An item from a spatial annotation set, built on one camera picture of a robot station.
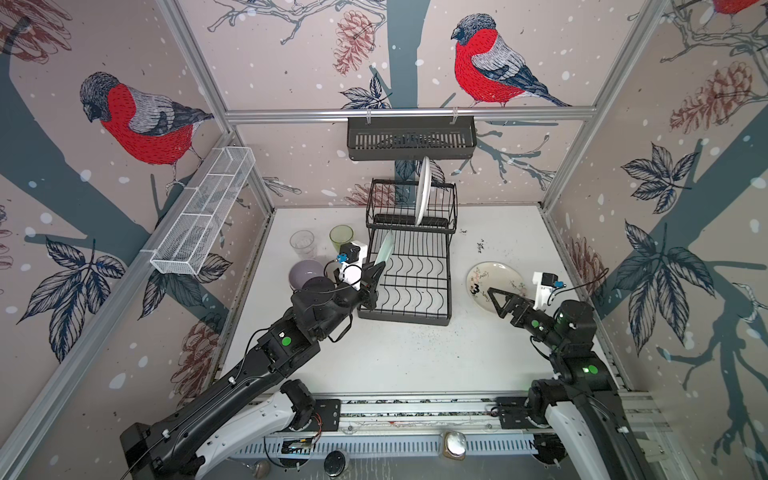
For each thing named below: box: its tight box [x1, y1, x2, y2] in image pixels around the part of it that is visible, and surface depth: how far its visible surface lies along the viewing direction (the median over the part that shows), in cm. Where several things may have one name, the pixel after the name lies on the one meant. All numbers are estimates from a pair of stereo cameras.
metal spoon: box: [255, 460, 271, 479], surface depth 67 cm
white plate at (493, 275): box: [466, 261, 527, 314], surface depth 102 cm
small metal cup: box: [443, 430, 467, 461], surface depth 62 cm
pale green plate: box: [374, 231, 395, 266], surface depth 67 cm
